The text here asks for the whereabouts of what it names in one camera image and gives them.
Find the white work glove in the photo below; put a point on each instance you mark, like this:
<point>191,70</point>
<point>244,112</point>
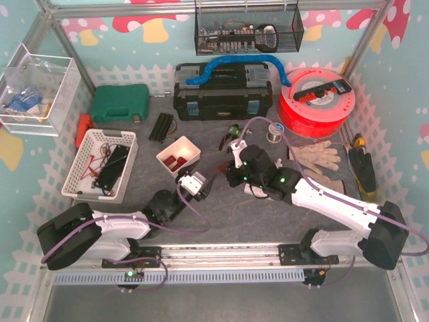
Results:
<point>336,185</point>
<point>314,155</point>

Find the red filament spool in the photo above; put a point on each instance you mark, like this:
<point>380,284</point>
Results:
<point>317,102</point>

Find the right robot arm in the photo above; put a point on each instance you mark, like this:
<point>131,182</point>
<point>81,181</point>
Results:
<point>374,232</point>

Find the orange handled tool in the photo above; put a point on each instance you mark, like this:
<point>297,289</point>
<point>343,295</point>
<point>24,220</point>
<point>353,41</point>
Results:
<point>85,123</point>

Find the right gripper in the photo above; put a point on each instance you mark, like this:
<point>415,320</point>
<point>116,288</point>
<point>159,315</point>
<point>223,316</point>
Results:
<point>232,172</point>

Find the black toolbox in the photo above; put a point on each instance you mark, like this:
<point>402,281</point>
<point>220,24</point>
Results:
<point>233,92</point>

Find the clear acrylic box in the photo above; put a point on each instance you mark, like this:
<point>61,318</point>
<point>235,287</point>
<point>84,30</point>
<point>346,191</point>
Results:
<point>56,77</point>

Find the blue white glove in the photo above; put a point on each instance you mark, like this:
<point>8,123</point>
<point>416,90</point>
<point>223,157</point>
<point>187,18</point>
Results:
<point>27,101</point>

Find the black wire mesh basket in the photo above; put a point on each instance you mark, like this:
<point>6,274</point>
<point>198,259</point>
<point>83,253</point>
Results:
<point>263,29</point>

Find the orange black pliers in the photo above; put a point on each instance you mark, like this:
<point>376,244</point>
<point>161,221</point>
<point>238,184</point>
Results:
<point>223,141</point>

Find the black aluminium extrusion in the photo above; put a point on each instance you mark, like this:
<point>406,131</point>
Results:
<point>161,127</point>

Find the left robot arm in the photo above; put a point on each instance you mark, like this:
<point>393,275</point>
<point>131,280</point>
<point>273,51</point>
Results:
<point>82,233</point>

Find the red large spring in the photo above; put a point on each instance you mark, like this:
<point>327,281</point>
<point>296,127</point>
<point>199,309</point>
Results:
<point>222,168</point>

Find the yellow black screwdriver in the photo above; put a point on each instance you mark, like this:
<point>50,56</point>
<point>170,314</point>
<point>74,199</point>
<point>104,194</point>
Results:
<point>358,142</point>

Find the black circuit board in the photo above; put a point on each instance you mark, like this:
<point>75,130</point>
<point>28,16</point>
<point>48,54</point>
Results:
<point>113,169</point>

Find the solder wire spool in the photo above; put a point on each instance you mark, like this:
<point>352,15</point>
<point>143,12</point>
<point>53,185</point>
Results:
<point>275,131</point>

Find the white spring tray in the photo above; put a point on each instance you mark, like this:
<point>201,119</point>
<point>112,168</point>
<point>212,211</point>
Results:
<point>182,147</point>

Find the white perforated basket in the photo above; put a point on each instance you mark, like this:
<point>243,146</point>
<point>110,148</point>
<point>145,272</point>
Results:
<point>92,155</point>

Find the white peg board fixture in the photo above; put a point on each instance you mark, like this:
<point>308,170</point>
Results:
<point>258,192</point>

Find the black rubber glove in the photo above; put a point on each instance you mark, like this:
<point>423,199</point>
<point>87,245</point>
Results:
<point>363,170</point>

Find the green plastic case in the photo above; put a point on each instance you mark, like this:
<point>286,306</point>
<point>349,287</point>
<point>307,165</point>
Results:
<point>120,103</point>

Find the brown tape roll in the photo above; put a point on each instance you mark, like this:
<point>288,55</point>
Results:
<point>172,129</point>

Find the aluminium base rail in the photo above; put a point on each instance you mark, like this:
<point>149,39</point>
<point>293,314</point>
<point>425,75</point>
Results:
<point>221,256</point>

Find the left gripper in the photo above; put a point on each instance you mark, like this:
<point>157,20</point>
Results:
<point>204,190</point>

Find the white slotted cable duct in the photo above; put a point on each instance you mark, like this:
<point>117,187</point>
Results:
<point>179,277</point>

